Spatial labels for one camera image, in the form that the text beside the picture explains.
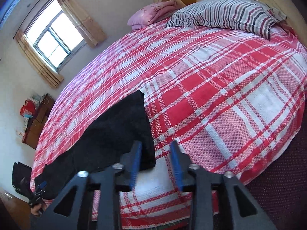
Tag person left hand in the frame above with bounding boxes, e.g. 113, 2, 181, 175
30, 204, 47, 216

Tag beige curtain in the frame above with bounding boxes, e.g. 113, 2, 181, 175
56, 0, 107, 48
15, 30, 64, 89

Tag folded pink blanket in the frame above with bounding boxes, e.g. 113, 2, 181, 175
127, 0, 183, 30

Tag red gift bag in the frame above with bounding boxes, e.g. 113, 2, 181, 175
20, 99, 38, 116

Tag wooden desk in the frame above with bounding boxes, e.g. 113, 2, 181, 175
22, 94, 55, 149

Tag black pants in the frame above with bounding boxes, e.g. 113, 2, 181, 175
34, 90, 156, 200

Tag right beige curtain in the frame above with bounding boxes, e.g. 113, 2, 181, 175
56, 0, 107, 48

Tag striped pillow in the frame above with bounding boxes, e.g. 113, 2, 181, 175
165, 0, 287, 39

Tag black folding chair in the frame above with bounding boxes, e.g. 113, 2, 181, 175
12, 162, 32, 196

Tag left beige curtain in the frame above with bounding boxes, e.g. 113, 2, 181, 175
15, 30, 64, 89

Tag red plaid bed cover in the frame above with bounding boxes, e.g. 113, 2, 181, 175
31, 21, 306, 229

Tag wooden wardrobe door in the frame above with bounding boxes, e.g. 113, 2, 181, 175
1, 188, 30, 229

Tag window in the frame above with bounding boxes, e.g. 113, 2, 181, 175
24, 0, 85, 72

